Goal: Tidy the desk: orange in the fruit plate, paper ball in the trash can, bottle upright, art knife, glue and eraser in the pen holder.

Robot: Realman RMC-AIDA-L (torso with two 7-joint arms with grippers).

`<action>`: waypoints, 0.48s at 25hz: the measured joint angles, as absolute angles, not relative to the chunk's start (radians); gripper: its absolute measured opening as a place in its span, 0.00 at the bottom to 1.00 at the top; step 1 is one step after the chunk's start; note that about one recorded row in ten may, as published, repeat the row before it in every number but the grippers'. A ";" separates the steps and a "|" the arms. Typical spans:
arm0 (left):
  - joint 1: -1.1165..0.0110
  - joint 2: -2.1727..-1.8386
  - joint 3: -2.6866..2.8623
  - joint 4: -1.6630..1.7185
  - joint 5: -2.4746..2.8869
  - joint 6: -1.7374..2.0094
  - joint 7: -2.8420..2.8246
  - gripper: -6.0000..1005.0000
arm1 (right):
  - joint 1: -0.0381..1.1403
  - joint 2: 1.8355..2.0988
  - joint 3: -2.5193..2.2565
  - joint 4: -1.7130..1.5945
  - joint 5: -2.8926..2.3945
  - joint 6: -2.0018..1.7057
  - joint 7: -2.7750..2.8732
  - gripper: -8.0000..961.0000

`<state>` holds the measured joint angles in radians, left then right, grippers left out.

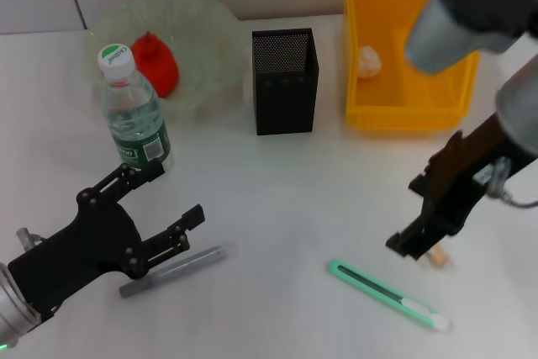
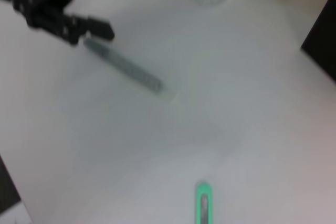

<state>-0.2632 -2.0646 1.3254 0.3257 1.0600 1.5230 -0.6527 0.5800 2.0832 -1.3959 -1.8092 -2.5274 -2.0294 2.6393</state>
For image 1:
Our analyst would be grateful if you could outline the clear green-label water bottle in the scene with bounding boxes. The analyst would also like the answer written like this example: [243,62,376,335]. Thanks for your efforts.
[98,43,174,175]

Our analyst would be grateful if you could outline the yellow plastic bin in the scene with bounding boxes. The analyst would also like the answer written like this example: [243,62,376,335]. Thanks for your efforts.
[340,0,480,133]

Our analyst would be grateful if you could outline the red funnel-shaped object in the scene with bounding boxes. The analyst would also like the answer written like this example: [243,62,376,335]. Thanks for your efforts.
[129,30,181,99]

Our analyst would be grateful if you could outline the grey marker pen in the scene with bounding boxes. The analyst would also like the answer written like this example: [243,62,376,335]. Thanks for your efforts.
[118,243,228,300]

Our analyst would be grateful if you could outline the green glass fruit plate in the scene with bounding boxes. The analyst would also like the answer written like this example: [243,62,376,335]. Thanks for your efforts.
[82,0,245,119]

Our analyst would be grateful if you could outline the black mesh pen holder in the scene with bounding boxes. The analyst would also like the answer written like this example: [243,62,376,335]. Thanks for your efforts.
[251,27,321,136]

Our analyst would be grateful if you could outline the small beige cork cylinder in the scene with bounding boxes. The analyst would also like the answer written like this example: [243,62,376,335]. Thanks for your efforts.
[424,247,450,268]

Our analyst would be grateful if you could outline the left gripper silver plug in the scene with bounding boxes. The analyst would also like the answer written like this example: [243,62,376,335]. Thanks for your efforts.
[15,227,43,251]

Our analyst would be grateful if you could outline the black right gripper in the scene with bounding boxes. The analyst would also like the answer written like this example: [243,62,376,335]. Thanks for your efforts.
[385,113,512,261]

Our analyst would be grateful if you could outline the white paper ball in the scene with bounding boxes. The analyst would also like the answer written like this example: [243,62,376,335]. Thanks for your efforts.
[356,45,383,79]

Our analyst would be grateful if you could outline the right gripper silver plug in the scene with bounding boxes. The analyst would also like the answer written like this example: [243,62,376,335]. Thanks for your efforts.
[474,156,513,197]

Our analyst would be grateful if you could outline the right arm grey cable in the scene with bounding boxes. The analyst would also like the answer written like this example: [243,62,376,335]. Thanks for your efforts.
[502,190,538,209]

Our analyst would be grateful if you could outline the green utility knife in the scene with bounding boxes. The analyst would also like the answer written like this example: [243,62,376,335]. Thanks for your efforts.
[327,258,453,333]

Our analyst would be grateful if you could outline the gripper silver plug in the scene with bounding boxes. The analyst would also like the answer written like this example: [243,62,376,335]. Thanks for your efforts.
[15,227,43,251]
[474,156,513,197]

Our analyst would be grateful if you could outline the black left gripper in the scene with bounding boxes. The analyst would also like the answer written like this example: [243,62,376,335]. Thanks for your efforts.
[7,159,206,320]

